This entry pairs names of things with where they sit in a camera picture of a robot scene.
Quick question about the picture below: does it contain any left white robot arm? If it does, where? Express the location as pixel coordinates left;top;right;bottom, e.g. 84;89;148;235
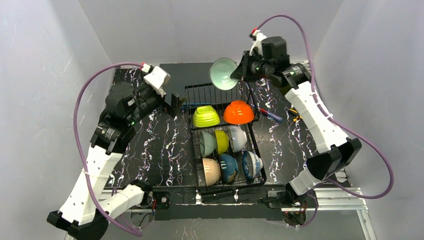
46;82;185;240

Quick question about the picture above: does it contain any blue red screwdriver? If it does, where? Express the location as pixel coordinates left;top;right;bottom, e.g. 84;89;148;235
258;107;283;123

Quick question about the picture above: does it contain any purple cable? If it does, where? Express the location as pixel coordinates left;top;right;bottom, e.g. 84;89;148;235
256;14;395;200
73;62;147;238

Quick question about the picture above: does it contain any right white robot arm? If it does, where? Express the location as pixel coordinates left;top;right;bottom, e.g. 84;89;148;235
230;33;362;198

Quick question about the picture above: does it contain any dark grey flat box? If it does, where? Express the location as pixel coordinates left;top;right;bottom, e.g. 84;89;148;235
159;62;240;109

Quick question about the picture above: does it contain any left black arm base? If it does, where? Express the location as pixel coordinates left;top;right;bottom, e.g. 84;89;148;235
130;179;170;229

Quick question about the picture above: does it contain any dark blue beige bowl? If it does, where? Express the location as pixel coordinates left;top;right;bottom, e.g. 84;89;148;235
219;153;239;184

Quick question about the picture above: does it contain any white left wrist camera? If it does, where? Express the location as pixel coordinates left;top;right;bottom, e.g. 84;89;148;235
141;63;171;98

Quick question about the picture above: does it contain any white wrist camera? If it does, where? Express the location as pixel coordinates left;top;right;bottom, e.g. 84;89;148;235
141;63;171;98
249;28;267;57

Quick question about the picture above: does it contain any yellow black T-handle hex key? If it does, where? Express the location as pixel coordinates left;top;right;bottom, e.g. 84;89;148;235
279;107;303;141

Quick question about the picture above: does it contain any aluminium table edge rail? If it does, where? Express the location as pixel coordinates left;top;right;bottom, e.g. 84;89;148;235
299;60;377;240

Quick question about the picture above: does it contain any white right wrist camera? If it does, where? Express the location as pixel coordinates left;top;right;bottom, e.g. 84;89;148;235
249;28;267;57

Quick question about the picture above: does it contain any green white bowl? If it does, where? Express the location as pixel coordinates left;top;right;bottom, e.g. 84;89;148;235
192;105;221;128

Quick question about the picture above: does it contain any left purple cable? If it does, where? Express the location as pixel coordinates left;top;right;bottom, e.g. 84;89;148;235
73;62;147;238

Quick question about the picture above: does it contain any cream white bowl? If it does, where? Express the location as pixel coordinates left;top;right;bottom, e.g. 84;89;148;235
202;158;221;187

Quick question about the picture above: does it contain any grey green small bowl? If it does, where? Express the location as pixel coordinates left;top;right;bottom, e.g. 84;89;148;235
209;57;238;91

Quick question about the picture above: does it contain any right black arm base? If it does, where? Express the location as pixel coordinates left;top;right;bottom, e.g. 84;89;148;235
256;183;319;230

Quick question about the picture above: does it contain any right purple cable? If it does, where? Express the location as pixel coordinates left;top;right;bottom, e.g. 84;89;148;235
256;14;395;200

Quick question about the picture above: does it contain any blue patterned bowl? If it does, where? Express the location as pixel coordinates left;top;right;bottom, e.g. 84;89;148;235
242;151;263;180

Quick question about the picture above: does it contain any yellow green bowl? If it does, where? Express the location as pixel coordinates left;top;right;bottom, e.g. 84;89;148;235
214;129;229;154

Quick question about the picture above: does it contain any black wire dish rack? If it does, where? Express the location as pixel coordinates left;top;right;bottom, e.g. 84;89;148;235
184;83;267;195

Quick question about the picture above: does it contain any pale green bowl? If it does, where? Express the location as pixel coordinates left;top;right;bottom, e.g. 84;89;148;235
199;131;217;158

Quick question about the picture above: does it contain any orange white bowl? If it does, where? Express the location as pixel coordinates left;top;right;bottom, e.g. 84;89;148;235
223;100;255;125

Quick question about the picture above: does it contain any dark striped white bowl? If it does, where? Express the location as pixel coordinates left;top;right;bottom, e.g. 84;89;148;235
228;125;247;153

